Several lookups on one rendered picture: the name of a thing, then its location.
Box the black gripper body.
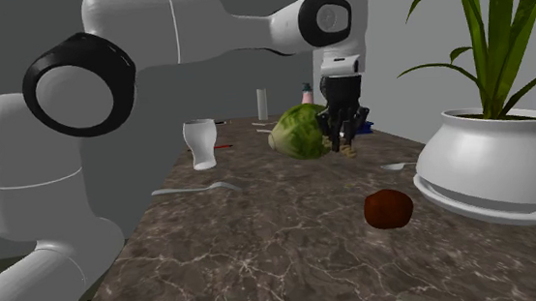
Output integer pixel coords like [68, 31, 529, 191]
[321, 74, 365, 115]

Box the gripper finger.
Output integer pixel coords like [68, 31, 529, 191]
[315, 106, 346, 155]
[341, 105, 373, 143]

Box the tan lumpy object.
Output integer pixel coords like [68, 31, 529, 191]
[337, 142, 359, 161]

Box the pink bottle with dark cap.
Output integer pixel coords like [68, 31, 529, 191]
[299, 81, 316, 106]

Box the green lettuce head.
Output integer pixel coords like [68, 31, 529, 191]
[265, 101, 334, 164]

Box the grey spoon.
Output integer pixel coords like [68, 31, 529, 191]
[379, 161, 420, 172]
[150, 179, 243, 199]

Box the white tall cylinder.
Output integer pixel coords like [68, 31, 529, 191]
[255, 87, 270, 121]

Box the reddish brown ball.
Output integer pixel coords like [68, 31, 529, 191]
[361, 186, 416, 232]

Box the red pen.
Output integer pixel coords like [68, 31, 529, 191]
[187, 143, 235, 152]

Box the white drinking glass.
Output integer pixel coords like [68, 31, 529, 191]
[182, 117, 221, 172]

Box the green plant in white pot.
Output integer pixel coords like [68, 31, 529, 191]
[391, 0, 536, 235]

